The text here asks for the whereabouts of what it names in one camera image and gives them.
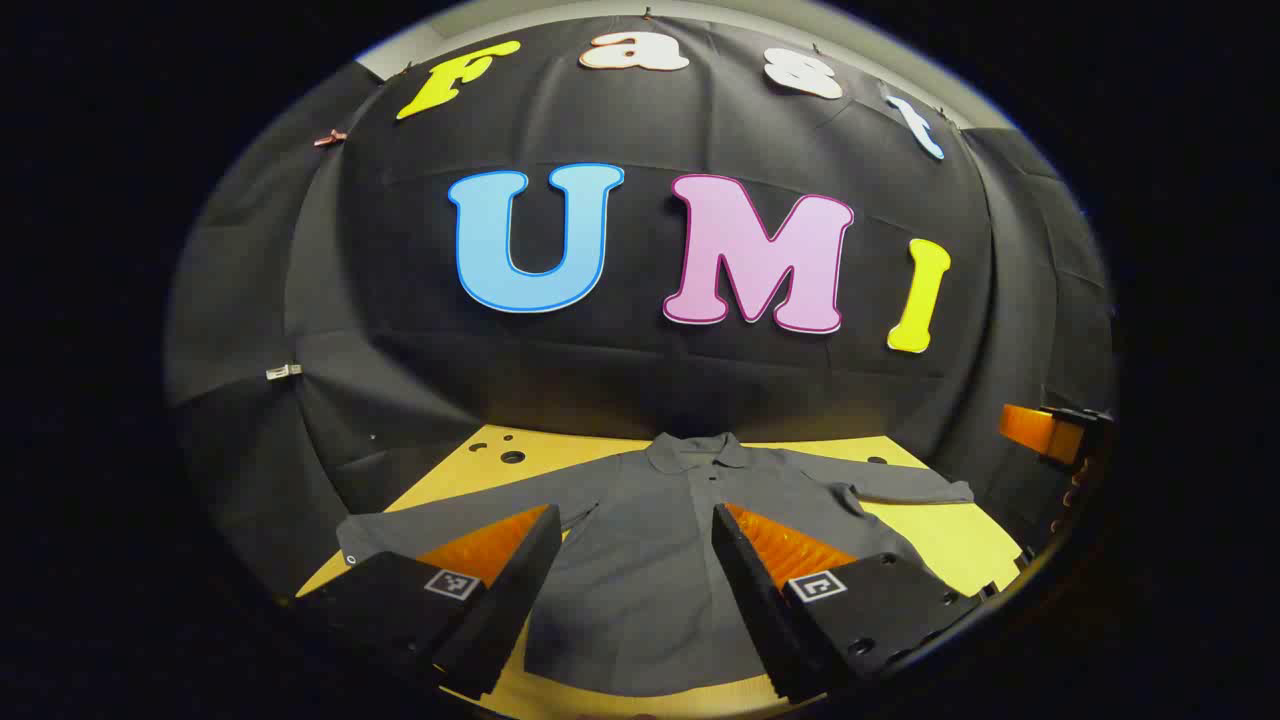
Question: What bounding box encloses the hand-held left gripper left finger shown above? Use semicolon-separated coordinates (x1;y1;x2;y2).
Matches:
295;503;563;701

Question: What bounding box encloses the grey long-sleeved shirt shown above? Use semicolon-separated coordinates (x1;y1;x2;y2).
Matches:
337;432;976;698

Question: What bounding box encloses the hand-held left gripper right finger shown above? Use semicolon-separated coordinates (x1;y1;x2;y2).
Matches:
711;503;986;705

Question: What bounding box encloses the black backdrop cloth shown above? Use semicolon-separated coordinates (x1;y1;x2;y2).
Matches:
165;15;1116;601

